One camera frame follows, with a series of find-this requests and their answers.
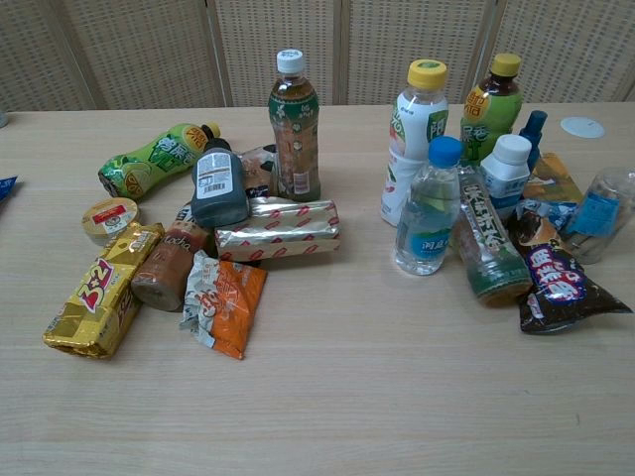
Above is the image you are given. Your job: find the tea bottle, dark green label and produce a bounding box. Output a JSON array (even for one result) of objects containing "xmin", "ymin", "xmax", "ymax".
[{"xmin": 452, "ymin": 163, "xmax": 534, "ymax": 310}]

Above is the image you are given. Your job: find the dark grey sauce bottle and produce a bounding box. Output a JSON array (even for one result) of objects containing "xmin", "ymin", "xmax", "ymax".
[{"xmin": 190, "ymin": 138, "xmax": 250, "ymax": 229}]

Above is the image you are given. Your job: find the dark chocolate snack bag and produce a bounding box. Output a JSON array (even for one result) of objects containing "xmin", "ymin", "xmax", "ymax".
[{"xmin": 505, "ymin": 199, "xmax": 634, "ymax": 336}]

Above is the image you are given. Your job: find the brown black snack packet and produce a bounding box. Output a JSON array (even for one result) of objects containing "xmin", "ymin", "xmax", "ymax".
[{"xmin": 237, "ymin": 144, "xmax": 279, "ymax": 200}]

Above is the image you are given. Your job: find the small white bottle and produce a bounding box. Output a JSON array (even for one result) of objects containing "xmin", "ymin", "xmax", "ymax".
[{"xmin": 479, "ymin": 134, "xmax": 534, "ymax": 222}]

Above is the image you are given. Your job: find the wicker folding screen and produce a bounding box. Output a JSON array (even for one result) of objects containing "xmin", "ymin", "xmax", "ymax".
[{"xmin": 0, "ymin": 0, "xmax": 635, "ymax": 113}]

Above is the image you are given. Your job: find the white bottle, yellow cap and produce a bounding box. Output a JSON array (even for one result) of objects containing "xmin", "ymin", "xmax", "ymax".
[{"xmin": 380, "ymin": 59, "xmax": 450, "ymax": 228}]

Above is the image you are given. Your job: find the gold snack packet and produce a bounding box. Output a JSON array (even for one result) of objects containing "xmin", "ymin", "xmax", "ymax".
[{"xmin": 42, "ymin": 221, "xmax": 166, "ymax": 358}]

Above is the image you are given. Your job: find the green tea bottle, lime print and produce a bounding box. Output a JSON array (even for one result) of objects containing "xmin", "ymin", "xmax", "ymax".
[{"xmin": 97, "ymin": 122, "xmax": 222, "ymax": 201}]

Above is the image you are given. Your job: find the dark blue bottle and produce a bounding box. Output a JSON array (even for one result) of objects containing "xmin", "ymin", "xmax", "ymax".
[{"xmin": 517, "ymin": 109, "xmax": 550, "ymax": 171}]

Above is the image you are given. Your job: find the small round yellow cup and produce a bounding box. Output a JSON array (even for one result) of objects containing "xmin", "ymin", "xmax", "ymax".
[{"xmin": 81, "ymin": 196, "xmax": 142, "ymax": 248}]

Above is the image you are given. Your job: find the clear jar, blue label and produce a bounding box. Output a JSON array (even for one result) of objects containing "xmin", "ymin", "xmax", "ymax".
[{"xmin": 565, "ymin": 166, "xmax": 635, "ymax": 266}]

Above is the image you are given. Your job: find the green bottle, yellow cap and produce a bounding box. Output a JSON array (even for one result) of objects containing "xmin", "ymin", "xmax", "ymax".
[{"xmin": 459, "ymin": 53, "xmax": 524, "ymax": 166}]

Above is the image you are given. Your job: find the blue white cartoon bag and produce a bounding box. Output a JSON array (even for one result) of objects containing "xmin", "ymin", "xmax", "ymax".
[{"xmin": 0, "ymin": 175, "xmax": 19, "ymax": 217}]

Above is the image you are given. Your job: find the white round lid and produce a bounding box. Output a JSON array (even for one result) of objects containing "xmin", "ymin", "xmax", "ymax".
[{"xmin": 560, "ymin": 116, "xmax": 607, "ymax": 140}]

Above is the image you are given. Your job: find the brown mocha coffee bottle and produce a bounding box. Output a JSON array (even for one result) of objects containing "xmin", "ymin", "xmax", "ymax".
[{"xmin": 130, "ymin": 202, "xmax": 210, "ymax": 313}]

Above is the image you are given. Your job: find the orange yellow snack bag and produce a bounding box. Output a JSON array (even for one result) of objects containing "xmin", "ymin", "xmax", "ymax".
[{"xmin": 520, "ymin": 152, "xmax": 586, "ymax": 205}]

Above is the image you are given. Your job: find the striped red snack packet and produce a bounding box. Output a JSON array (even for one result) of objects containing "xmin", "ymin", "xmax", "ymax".
[{"xmin": 213, "ymin": 196, "xmax": 344, "ymax": 265}]

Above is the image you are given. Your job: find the clear water bottle, blue cap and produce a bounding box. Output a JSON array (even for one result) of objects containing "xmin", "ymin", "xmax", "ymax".
[{"xmin": 394, "ymin": 135, "xmax": 464, "ymax": 277}]

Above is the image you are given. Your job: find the white-capped green tea bottle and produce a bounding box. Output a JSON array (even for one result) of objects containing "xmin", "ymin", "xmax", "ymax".
[{"xmin": 268, "ymin": 48, "xmax": 321, "ymax": 203}]

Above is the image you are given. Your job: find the orange white snack packet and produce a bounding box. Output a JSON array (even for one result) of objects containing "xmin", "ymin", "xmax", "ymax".
[{"xmin": 178, "ymin": 249, "xmax": 270, "ymax": 361}]

